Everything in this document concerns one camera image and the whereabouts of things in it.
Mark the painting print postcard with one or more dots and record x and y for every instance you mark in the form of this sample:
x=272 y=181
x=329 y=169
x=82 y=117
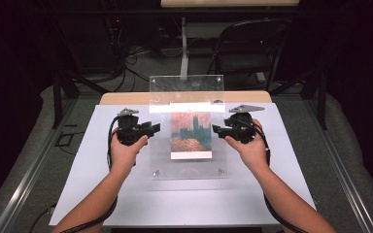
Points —
x=191 y=136

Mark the aluminium floor rail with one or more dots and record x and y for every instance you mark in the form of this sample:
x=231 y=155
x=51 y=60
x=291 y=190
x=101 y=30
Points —
x=29 y=174
x=343 y=174

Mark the clear acrylic frame panel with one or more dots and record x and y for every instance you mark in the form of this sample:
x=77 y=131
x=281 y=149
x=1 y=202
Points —
x=187 y=89
x=187 y=168

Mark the person's left hand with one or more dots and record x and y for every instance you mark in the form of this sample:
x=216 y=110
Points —
x=124 y=158

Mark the black metal stand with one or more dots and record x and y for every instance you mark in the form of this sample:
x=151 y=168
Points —
x=57 y=97
x=321 y=97

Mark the white desk leg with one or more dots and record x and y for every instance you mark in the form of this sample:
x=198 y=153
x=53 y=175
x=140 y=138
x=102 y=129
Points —
x=184 y=48

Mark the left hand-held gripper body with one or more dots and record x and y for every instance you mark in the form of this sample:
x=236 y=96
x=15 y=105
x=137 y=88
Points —
x=129 y=129

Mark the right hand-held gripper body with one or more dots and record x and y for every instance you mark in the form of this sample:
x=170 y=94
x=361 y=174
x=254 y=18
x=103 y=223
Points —
x=241 y=127

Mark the person's right hand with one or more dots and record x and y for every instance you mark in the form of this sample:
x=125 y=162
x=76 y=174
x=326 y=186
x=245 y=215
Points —
x=254 y=152

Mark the black folding chair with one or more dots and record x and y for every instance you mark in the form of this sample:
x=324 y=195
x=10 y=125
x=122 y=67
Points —
x=252 y=61

